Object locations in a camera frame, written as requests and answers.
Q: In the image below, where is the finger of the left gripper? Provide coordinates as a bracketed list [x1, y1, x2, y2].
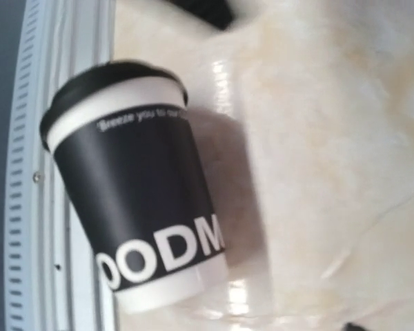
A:
[169, 0, 235, 30]

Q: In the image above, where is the aluminium front rail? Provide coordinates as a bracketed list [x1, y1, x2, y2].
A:
[3, 1, 119, 330]

